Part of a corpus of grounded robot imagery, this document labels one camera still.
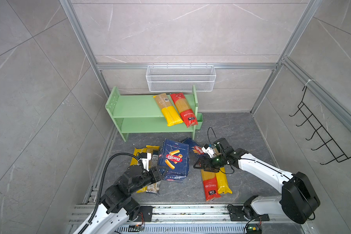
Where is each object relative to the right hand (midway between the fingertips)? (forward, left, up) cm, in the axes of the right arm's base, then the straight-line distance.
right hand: (201, 168), depth 79 cm
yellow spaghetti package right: (-6, -12, -6) cm, 14 cm away
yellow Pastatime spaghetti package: (+16, +27, -6) cm, 32 cm away
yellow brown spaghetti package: (+22, +16, +20) cm, 34 cm away
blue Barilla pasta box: (+3, +14, +10) cm, 17 cm away
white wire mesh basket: (+58, +10, +20) cm, 62 cm away
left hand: (-4, +17, +11) cm, 21 cm away
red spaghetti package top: (+22, +7, +20) cm, 31 cm away
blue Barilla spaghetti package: (+15, +1, -5) cm, 16 cm away
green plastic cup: (+37, -4, -3) cm, 37 cm away
